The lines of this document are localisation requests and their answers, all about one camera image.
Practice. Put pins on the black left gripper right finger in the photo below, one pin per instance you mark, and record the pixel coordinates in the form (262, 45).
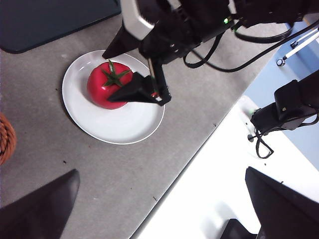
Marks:
(286, 214)

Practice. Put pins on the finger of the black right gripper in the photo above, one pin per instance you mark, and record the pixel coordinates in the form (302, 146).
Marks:
(134, 90)
(122, 44)

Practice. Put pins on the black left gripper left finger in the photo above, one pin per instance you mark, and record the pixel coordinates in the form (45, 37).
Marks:
(37, 211)

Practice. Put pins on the red tomato with green calyx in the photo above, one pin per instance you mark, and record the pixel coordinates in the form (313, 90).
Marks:
(99, 85)

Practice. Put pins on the grey round plate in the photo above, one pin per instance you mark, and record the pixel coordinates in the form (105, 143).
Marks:
(112, 124)

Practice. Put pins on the black rectangular tray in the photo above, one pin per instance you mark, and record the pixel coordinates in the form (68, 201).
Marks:
(49, 25)

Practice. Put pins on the brown wicker basket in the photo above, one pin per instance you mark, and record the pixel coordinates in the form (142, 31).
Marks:
(6, 139)

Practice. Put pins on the white rod stand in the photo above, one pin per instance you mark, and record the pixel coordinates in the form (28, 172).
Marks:
(302, 44)

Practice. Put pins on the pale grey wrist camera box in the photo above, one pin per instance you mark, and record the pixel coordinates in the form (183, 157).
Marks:
(135, 20)

